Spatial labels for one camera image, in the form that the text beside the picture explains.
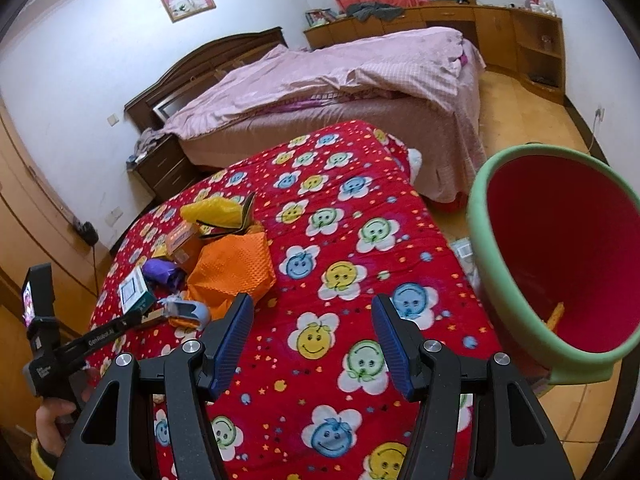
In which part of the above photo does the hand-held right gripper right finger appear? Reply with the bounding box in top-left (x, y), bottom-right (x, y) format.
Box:
top-left (371, 294), bottom-right (576, 480)

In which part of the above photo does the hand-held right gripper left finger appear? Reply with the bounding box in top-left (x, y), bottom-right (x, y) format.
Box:
top-left (52, 292), bottom-right (256, 480)

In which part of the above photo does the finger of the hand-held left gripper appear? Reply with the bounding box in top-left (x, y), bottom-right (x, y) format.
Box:
top-left (117, 307), bottom-right (168, 331)

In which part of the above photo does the purple paper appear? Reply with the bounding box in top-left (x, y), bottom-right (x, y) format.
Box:
top-left (142, 257), bottom-right (187, 292)

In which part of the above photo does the orange textured paper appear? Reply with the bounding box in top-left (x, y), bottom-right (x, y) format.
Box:
top-left (186, 232), bottom-right (277, 318)

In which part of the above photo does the red bin with green rim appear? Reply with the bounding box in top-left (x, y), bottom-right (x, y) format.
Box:
top-left (466, 144), bottom-right (640, 386)

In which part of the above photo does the person's left hand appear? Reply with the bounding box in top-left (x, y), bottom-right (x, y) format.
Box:
top-left (35, 387), bottom-right (94, 456)

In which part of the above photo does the white and green box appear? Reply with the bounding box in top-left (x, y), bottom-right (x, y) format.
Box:
top-left (119, 266), bottom-right (156, 313)

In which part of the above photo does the blue and white packet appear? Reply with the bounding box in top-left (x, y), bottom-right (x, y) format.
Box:
top-left (159, 297), bottom-right (211, 331)

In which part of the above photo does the small orange box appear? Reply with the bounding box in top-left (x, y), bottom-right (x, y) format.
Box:
top-left (165, 222), bottom-right (203, 266)

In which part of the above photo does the pale green paper packet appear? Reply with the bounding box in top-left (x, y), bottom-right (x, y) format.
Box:
top-left (450, 240), bottom-right (481, 281)

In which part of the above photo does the red smiley flower blanket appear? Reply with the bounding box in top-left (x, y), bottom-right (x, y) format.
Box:
top-left (90, 120), bottom-right (501, 480)

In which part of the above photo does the yellow plastic bag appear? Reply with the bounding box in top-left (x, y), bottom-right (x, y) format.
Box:
top-left (180, 197), bottom-right (246, 231)

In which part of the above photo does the wooden wardrobe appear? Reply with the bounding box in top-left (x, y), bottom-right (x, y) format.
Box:
top-left (0, 100), bottom-right (113, 461)

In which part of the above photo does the dark wooden nightstand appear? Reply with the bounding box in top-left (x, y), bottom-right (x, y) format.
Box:
top-left (131, 135), bottom-right (201, 201)

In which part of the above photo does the yellow corrugated wrapper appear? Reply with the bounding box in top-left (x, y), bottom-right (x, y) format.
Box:
top-left (542, 301), bottom-right (566, 331)

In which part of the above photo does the grey purple cloth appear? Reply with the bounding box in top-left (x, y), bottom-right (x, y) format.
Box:
top-left (131, 127), bottom-right (166, 158)

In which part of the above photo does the wooden bed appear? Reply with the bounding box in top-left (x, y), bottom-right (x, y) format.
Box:
top-left (124, 26), bottom-right (488, 206)

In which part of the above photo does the pink checked duvet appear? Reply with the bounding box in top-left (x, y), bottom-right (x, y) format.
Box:
top-left (160, 27), bottom-right (487, 141)

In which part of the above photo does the long wooden cabinet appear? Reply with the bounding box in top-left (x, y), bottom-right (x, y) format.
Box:
top-left (303, 2), bottom-right (568, 106)

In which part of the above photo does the grey clothes pile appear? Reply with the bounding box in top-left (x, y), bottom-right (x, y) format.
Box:
top-left (345, 2), bottom-right (406, 23)

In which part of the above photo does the grey power cable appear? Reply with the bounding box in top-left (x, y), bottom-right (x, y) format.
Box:
top-left (587, 117), bottom-right (603, 156)

